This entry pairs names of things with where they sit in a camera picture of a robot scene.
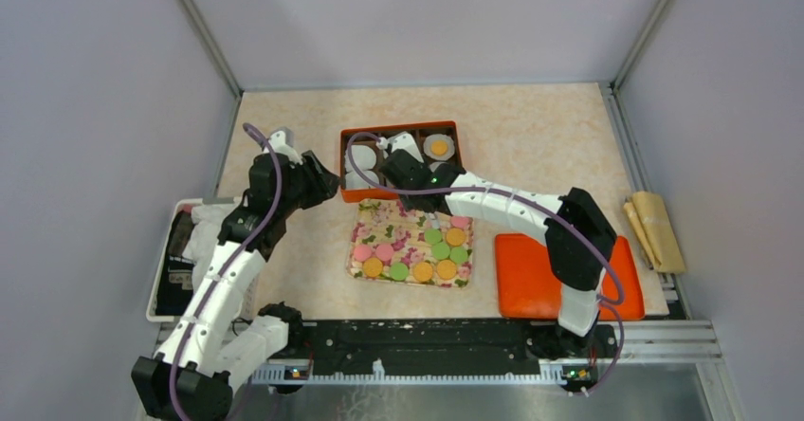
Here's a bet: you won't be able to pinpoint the green cookie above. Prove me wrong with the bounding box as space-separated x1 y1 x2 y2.
423 229 443 246
389 262 410 282
449 247 469 265
431 242 451 261

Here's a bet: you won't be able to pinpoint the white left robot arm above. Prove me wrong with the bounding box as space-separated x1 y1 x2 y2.
131 123 339 420

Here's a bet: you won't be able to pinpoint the white plastic basket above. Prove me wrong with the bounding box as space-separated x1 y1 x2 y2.
145 197 240 323

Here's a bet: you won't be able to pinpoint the pink cookie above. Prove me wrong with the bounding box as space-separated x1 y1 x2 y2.
450 216 472 229
352 244 374 263
375 243 395 263

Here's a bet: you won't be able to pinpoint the orange cookie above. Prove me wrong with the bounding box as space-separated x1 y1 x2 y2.
362 257 384 278
436 260 458 281
412 262 434 284
429 139 449 156
444 228 466 247

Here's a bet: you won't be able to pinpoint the white crumpled cloth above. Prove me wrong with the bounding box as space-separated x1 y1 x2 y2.
182 204 236 290

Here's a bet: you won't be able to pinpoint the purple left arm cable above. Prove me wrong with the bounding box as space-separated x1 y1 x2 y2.
166 122 283 421

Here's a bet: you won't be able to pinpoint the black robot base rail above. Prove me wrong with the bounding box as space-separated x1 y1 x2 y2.
254 302 625 394

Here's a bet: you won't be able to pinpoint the orange box lid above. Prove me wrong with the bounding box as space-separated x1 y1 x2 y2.
494 233 646 321

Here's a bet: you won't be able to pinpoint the metal tongs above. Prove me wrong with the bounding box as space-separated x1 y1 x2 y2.
426 212 441 229

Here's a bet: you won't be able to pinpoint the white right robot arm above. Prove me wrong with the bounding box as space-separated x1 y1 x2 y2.
376 132 617 357

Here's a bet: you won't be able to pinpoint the orange cookie box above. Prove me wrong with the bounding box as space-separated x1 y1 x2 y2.
339 120 464 203

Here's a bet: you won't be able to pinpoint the floral serving tray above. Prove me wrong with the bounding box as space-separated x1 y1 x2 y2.
346 199 474 289

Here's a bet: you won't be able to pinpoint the white paper cupcake liner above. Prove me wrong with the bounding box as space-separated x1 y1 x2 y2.
423 134 456 161
344 144 377 173
344 171 379 191

